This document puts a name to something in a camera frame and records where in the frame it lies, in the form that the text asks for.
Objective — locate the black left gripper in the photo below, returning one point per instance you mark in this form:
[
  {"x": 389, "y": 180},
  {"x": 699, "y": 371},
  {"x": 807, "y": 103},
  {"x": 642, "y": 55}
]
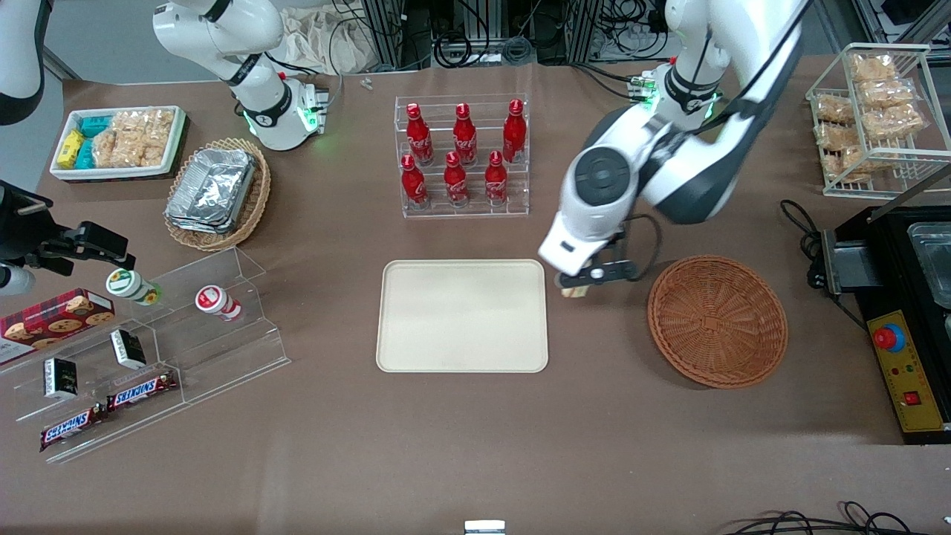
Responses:
[{"x": 619, "y": 236}]

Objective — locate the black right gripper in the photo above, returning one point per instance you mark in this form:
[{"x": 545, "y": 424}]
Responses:
[{"x": 21, "y": 232}]

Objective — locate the triangular sandwich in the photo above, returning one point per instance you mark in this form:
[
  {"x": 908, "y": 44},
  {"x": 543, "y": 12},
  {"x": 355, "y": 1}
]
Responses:
[{"x": 573, "y": 292}]

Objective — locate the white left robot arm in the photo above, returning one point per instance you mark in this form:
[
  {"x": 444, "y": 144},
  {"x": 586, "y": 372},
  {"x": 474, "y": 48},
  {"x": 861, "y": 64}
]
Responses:
[{"x": 602, "y": 178}]

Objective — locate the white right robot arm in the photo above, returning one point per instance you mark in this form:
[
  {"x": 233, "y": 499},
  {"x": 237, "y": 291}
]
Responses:
[{"x": 245, "y": 44}]

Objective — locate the brown round wicker basket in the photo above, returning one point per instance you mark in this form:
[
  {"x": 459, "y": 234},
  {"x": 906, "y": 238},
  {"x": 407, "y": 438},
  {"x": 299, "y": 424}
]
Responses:
[{"x": 717, "y": 323}]

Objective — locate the beige plastic tray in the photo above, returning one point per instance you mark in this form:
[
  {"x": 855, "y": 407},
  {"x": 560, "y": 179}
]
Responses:
[{"x": 461, "y": 316}]

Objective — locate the light oval wicker basket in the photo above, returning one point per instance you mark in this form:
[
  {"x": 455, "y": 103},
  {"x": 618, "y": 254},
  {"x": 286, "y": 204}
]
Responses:
[{"x": 256, "y": 200}]

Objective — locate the green lid yogurt cup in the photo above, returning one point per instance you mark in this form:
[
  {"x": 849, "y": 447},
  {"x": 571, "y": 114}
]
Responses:
[{"x": 128, "y": 284}]

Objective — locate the white rectangular snack bin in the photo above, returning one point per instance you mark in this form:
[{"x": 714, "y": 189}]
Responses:
[{"x": 111, "y": 173}]

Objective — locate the red tartan cookie box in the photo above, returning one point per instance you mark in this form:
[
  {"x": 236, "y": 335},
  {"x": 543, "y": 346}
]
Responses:
[{"x": 52, "y": 323}]

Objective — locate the teal snack packet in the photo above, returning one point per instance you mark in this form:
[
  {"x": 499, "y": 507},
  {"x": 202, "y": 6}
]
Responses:
[
  {"x": 85, "y": 154},
  {"x": 95, "y": 125}
]

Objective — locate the yellow snack packet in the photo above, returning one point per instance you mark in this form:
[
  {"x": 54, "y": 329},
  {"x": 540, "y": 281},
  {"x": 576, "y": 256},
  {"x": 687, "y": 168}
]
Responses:
[{"x": 70, "y": 147}]

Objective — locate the clear rice cracker bag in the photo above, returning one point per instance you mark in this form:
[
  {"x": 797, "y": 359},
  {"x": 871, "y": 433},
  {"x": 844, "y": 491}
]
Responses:
[
  {"x": 148, "y": 122},
  {"x": 122, "y": 152}
]

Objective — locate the small black white box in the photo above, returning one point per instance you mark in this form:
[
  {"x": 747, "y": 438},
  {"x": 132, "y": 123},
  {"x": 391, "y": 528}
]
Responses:
[
  {"x": 128, "y": 349},
  {"x": 61, "y": 377}
]

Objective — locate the red cola bottle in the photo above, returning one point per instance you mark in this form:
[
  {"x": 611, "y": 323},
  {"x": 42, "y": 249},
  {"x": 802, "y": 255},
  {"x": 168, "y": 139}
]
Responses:
[
  {"x": 418, "y": 137},
  {"x": 455, "y": 182},
  {"x": 413, "y": 184},
  {"x": 464, "y": 137},
  {"x": 495, "y": 180},
  {"x": 514, "y": 134}
]

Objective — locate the clear acrylic bottle rack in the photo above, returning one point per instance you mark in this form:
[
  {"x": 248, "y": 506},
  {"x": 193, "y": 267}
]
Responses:
[{"x": 475, "y": 212}]

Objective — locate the aluminium foil container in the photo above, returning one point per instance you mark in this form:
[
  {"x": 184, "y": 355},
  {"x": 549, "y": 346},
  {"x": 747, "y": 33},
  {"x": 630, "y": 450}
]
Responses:
[{"x": 212, "y": 189}]

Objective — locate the red lid yogurt cup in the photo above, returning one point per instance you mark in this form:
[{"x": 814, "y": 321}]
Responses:
[{"x": 214, "y": 301}]

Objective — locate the Snickers chocolate bar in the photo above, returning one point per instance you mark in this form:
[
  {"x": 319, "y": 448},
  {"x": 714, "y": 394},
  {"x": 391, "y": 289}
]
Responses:
[
  {"x": 72, "y": 429},
  {"x": 141, "y": 391}
]

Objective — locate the clear acrylic stepped shelf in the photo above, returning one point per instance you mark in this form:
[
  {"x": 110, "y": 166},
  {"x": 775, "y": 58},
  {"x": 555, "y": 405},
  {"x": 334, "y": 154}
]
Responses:
[{"x": 215, "y": 357}]

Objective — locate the grey metal block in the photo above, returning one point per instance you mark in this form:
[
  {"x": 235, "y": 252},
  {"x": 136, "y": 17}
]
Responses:
[{"x": 847, "y": 267}]

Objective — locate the clear fried snack bag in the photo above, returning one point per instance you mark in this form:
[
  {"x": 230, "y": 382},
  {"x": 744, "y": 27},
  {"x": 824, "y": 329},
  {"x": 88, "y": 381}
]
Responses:
[
  {"x": 873, "y": 68},
  {"x": 836, "y": 136},
  {"x": 854, "y": 162},
  {"x": 895, "y": 120},
  {"x": 833, "y": 109},
  {"x": 888, "y": 93}
]

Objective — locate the black machine housing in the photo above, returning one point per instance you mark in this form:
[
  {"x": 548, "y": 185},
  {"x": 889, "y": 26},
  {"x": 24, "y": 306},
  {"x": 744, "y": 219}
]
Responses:
[{"x": 884, "y": 297}]

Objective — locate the red emergency stop button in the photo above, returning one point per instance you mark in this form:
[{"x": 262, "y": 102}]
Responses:
[{"x": 888, "y": 338}]

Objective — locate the beige cloth bag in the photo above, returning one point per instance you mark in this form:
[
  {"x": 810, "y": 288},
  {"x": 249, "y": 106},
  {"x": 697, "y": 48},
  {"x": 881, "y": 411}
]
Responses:
[{"x": 327, "y": 44}]

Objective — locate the yellow control panel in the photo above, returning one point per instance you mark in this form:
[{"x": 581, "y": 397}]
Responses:
[{"x": 910, "y": 371}]

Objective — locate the clear plastic container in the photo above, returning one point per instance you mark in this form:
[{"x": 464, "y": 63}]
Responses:
[{"x": 936, "y": 267}]

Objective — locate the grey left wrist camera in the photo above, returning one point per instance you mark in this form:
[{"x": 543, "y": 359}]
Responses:
[{"x": 617, "y": 273}]

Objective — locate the small red rocker switch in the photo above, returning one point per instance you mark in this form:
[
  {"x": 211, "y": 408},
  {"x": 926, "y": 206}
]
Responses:
[{"x": 912, "y": 399}]

